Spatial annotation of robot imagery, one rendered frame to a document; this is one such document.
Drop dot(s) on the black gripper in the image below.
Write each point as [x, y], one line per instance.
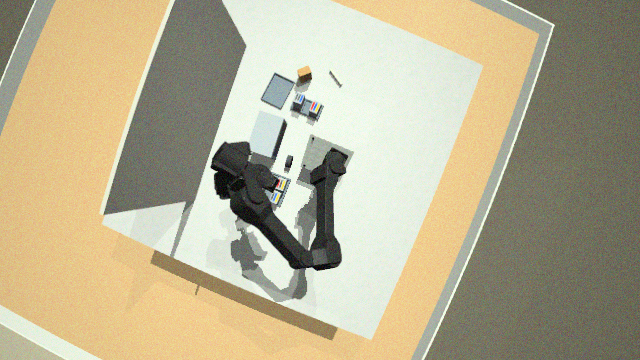
[243, 146]

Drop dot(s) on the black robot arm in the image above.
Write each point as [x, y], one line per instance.
[252, 205]

